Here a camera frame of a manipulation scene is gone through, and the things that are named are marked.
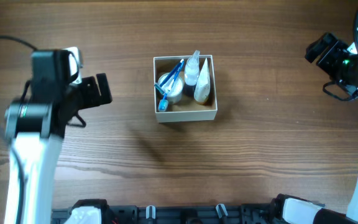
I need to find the blue white toothbrush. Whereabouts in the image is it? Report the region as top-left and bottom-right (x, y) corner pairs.
(157, 62), (185, 113)

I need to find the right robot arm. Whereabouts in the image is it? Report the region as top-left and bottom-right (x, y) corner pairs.
(270, 26), (358, 223)

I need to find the open cardboard box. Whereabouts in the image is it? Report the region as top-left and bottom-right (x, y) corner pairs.
(153, 55), (218, 123)

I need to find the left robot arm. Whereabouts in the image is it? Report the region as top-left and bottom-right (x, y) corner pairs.
(4, 47), (112, 223)

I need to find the white lidded jar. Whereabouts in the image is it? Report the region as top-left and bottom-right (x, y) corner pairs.
(158, 72), (184, 105)

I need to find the clear cap dark bottle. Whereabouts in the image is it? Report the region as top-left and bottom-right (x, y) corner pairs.
(183, 50), (200, 97)

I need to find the blue disposable razor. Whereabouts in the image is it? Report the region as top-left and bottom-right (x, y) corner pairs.
(154, 59), (184, 95)

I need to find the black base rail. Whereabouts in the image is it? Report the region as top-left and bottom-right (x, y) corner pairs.
(50, 203), (279, 224)

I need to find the white squeeze tube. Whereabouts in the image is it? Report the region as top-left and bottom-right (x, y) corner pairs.
(194, 59), (211, 105)

